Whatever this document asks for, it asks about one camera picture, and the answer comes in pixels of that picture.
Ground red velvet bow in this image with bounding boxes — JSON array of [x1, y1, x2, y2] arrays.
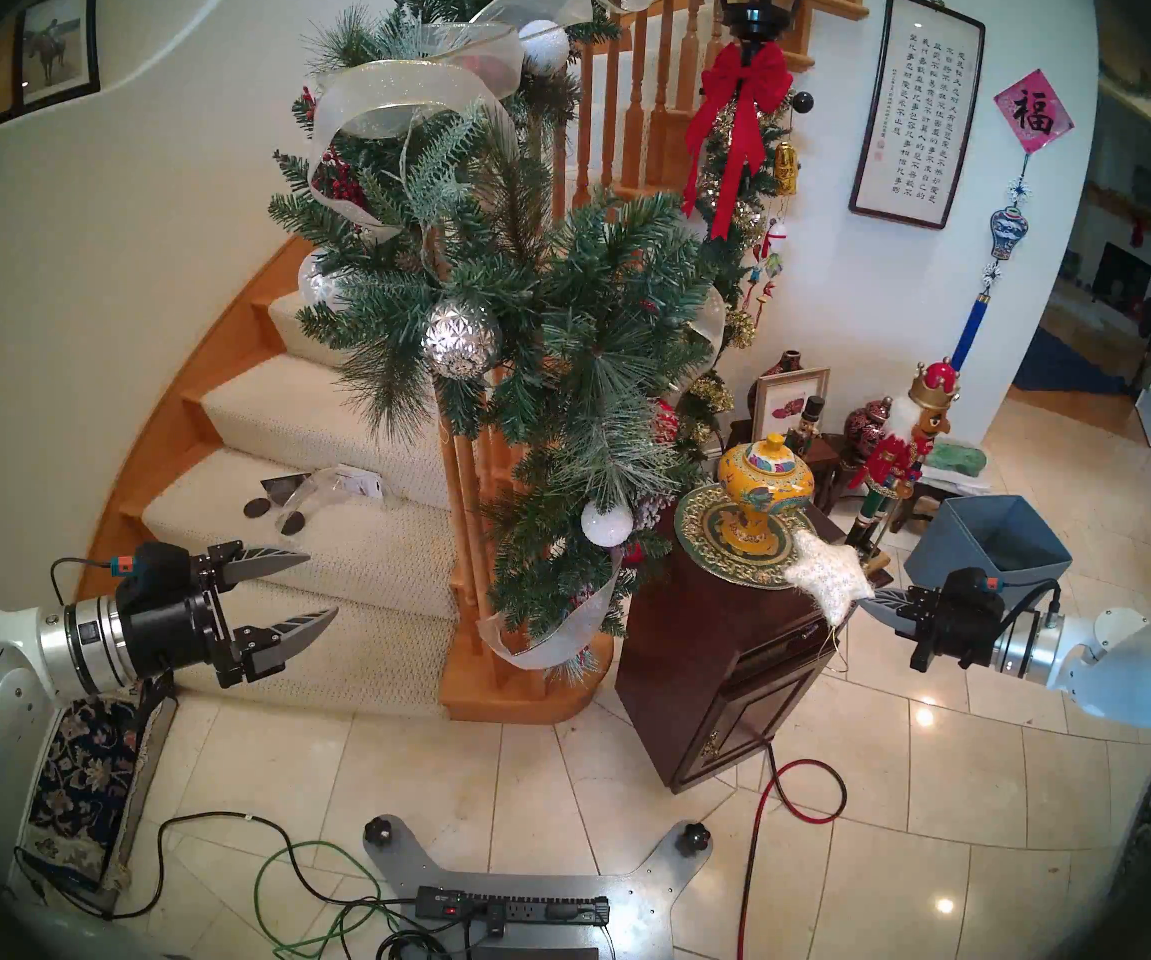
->
[[682, 40, 794, 241]]

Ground white glitter star ornament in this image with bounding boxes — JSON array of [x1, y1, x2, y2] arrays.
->
[[783, 530, 876, 629]]

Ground carpeted wooden staircase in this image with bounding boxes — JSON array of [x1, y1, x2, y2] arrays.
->
[[75, 233, 616, 726]]

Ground blue tassel hanging charm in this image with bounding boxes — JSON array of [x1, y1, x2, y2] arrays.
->
[[947, 153, 1029, 371]]

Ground framed calligraphy scroll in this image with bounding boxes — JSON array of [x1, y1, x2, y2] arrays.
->
[[848, 0, 986, 231]]

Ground green gold tinsel garland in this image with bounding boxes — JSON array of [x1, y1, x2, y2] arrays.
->
[[705, 93, 801, 269]]

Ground small black hat nutcracker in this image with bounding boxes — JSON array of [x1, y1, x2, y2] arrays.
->
[[785, 396, 826, 454]]

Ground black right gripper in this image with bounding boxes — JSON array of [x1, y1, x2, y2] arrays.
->
[[855, 566, 1008, 675]]

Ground red white hanging ornament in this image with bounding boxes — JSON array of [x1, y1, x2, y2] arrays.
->
[[747, 218, 786, 329]]

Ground framed horse picture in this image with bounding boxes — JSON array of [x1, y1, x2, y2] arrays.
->
[[13, 0, 101, 109]]

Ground black power strip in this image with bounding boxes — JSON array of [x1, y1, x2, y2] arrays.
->
[[415, 886, 611, 927]]

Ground small white glitter ball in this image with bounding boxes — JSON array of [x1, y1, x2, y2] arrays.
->
[[580, 501, 634, 547]]

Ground green gold decorative plate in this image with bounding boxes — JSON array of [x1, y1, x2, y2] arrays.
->
[[673, 481, 821, 584]]

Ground red diamond fu sign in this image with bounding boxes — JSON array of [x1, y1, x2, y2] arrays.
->
[[993, 68, 1074, 154]]

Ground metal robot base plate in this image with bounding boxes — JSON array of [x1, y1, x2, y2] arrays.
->
[[363, 815, 714, 960]]

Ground dark slim vase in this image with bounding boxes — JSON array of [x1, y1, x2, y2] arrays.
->
[[747, 350, 804, 414]]

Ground dark wood cabinet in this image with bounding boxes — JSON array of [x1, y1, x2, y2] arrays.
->
[[615, 513, 886, 794]]

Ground dark red cloisonne jar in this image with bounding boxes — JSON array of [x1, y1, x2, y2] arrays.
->
[[843, 398, 894, 459]]

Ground blue grey square bin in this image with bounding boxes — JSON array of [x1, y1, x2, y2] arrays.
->
[[903, 495, 1073, 609]]

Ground clear plastic packaging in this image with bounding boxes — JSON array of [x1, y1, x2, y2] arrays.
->
[[243, 463, 386, 537]]

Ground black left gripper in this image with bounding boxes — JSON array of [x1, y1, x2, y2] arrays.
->
[[113, 540, 340, 690]]

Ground tall nutcracker soldier figure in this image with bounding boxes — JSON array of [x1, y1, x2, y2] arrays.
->
[[840, 360, 961, 569]]

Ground green pine garland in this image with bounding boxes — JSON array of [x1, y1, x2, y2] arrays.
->
[[268, 0, 736, 639]]

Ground dark floral patterned rug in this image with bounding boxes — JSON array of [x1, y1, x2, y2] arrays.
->
[[15, 693, 176, 894]]

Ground red cable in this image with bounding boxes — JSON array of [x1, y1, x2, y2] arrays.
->
[[735, 743, 848, 960]]

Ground yellow porcelain lidded jar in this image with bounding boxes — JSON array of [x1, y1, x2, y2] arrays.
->
[[718, 433, 816, 557]]

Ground clear frosted ball ornament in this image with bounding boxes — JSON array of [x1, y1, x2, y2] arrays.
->
[[297, 251, 346, 309]]

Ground black left wrist loop cable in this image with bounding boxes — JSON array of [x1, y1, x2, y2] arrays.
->
[[130, 668, 178, 719]]

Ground green cable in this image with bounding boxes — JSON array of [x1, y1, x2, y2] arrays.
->
[[255, 841, 406, 960]]

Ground black cable teal connector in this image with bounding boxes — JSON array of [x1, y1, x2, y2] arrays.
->
[[50, 556, 136, 609]]

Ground sheer white ribbon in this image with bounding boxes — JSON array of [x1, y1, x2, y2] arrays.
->
[[477, 558, 626, 671], [307, 0, 661, 241]]

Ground silver faceted ball ornament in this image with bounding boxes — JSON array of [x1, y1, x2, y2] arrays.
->
[[422, 300, 503, 381]]

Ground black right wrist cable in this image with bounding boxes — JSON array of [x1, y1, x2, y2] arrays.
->
[[995, 580, 1064, 629]]

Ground small framed red picture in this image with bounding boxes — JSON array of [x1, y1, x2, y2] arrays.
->
[[752, 368, 831, 444]]

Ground black floor cable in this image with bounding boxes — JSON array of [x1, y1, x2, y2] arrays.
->
[[15, 813, 426, 919]]

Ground large white ball ornament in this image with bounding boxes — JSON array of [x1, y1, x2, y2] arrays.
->
[[518, 18, 571, 77]]

